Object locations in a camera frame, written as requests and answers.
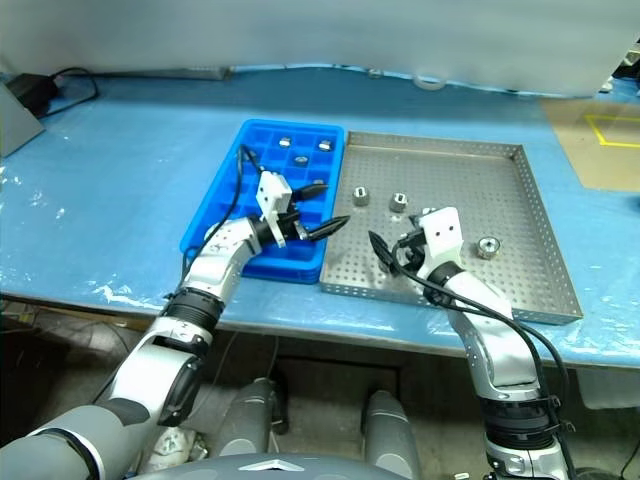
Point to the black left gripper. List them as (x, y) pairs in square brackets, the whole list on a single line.
[(291, 229)]

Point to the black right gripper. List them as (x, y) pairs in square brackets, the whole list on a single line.
[(412, 247)]

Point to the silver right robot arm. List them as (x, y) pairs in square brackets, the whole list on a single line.
[(500, 360)]

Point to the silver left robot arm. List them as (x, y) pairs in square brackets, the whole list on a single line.
[(220, 260)]

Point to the blue compartment tray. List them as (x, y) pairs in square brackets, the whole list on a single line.
[(260, 135)]

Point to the perforated metal tray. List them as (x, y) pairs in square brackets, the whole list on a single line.
[(450, 170)]

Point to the white backdrop sheet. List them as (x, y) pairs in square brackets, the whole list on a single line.
[(300, 30)]

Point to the brown cardboard sheet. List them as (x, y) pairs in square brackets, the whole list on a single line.
[(565, 140)]

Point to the grey rounded shape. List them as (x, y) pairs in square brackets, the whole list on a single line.
[(390, 435), (250, 415)]

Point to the grey robot torso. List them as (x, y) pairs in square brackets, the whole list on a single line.
[(280, 467)]

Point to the black power adapter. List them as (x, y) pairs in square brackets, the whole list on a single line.
[(32, 92)]

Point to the grey slanted panel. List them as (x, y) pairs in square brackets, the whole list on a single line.
[(17, 125)]

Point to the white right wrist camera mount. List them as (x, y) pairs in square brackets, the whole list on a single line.
[(442, 235)]

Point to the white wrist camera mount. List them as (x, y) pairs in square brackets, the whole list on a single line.
[(442, 235), (272, 192)]

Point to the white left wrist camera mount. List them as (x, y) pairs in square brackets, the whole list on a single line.
[(272, 192)]

